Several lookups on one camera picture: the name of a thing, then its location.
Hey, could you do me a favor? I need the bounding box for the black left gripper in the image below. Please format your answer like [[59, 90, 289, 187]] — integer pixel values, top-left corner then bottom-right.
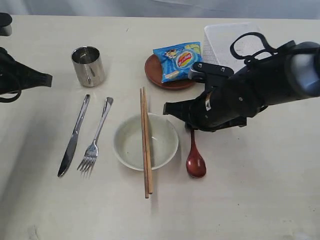
[[0, 47, 53, 94]]

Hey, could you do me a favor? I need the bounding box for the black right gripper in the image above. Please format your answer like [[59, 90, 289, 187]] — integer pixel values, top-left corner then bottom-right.
[[162, 84, 269, 132]]

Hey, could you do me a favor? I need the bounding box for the dark wooden chopstick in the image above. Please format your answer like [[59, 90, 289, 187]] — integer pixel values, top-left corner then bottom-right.
[[142, 87, 153, 195]]

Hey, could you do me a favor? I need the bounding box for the light wooden chopstick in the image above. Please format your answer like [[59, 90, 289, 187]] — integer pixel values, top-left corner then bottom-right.
[[139, 88, 149, 199]]

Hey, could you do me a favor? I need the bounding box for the blue snack packet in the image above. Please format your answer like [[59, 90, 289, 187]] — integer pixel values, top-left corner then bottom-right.
[[153, 41, 202, 83]]

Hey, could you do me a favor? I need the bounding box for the brown wooden plate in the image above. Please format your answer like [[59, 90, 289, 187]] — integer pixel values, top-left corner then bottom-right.
[[144, 54, 196, 91]]

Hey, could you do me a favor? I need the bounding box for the reddish brown wooden spoon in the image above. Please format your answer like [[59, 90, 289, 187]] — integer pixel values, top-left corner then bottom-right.
[[186, 129, 207, 179]]

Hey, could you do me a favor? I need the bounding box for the shiny stainless steel cup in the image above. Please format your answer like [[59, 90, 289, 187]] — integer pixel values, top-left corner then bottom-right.
[[71, 46, 106, 87]]

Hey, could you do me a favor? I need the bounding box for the pale green ceramic bowl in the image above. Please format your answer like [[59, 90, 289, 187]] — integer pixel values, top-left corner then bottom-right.
[[113, 113, 179, 171]]

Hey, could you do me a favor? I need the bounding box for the white woven plastic basket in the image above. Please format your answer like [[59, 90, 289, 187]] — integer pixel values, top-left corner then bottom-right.
[[202, 22, 263, 72]]

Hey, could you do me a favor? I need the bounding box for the short metal spoon handle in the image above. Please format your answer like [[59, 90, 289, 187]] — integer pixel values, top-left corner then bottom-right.
[[77, 97, 114, 173]]

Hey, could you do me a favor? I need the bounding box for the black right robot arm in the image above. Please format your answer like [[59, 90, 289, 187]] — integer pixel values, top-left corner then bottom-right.
[[163, 41, 320, 132]]

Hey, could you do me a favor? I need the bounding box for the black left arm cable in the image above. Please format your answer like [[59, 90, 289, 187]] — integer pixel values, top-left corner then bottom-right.
[[0, 89, 23, 104]]

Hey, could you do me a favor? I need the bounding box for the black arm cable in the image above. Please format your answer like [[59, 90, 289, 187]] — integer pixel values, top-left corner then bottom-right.
[[229, 31, 278, 63], [0, 89, 23, 104]]

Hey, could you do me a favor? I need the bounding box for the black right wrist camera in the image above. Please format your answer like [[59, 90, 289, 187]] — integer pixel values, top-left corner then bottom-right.
[[188, 61, 234, 90]]

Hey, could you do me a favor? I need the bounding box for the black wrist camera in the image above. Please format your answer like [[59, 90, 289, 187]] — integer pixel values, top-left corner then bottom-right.
[[0, 12, 13, 37], [188, 61, 234, 90]]

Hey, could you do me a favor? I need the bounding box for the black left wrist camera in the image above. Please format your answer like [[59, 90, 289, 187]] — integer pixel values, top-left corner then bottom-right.
[[0, 12, 13, 37]]

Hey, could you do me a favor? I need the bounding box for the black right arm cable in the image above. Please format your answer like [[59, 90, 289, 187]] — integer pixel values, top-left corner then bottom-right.
[[229, 31, 278, 63]]

